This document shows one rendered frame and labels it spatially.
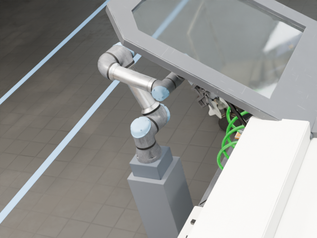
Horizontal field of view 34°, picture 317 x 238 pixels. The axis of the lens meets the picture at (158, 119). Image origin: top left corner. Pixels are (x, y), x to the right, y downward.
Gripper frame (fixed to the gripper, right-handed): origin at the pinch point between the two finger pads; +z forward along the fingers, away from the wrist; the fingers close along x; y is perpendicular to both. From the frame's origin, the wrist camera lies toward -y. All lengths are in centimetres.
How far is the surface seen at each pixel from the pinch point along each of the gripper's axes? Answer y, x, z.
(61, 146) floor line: 247, -67, -77
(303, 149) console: -54, 39, 30
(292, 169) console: -56, 54, 32
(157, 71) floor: 221, -202, -94
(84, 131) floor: 239, -92, -76
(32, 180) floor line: 246, -22, -61
